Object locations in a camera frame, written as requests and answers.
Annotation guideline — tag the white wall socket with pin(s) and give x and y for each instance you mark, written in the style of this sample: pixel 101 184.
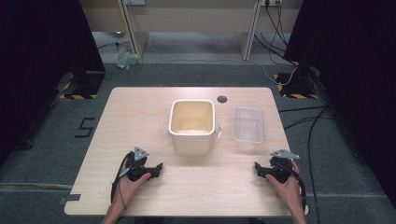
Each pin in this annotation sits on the white wall socket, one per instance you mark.
pixel 134 2
pixel 271 2

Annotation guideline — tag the black curtain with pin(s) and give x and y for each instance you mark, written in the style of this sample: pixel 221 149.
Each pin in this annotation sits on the black curtain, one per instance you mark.
pixel 358 77
pixel 40 62

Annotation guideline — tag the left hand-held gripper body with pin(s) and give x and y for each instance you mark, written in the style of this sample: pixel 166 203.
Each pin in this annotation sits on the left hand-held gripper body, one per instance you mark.
pixel 138 165

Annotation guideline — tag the person's left hand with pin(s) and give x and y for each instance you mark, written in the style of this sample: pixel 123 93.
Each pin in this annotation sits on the person's left hand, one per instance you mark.
pixel 129 189

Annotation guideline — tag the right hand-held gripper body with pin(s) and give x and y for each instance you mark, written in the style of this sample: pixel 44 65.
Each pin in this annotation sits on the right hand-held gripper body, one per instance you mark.
pixel 280 169

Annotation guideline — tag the green plastic bag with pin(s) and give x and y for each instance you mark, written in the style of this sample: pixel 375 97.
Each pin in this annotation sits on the green plastic bag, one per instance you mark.
pixel 126 59

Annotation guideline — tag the rice grains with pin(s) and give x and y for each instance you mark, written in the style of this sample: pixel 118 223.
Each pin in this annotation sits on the rice grains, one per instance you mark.
pixel 192 131

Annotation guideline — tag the grey tape strip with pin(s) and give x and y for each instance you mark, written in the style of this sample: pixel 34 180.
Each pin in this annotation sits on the grey tape strip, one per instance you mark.
pixel 71 198

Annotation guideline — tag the person's right hand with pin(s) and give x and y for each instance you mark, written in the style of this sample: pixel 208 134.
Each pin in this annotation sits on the person's right hand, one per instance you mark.
pixel 286 189

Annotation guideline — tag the cream plastic storage container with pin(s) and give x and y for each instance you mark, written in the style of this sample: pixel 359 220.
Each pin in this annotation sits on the cream plastic storage container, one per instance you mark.
pixel 193 130

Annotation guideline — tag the clear plastic box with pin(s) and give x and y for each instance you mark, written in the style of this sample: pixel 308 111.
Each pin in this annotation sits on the clear plastic box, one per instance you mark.
pixel 249 124

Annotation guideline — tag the black stand base hazard tape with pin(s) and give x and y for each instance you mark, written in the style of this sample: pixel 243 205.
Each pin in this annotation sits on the black stand base hazard tape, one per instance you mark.
pixel 84 85
pixel 295 88

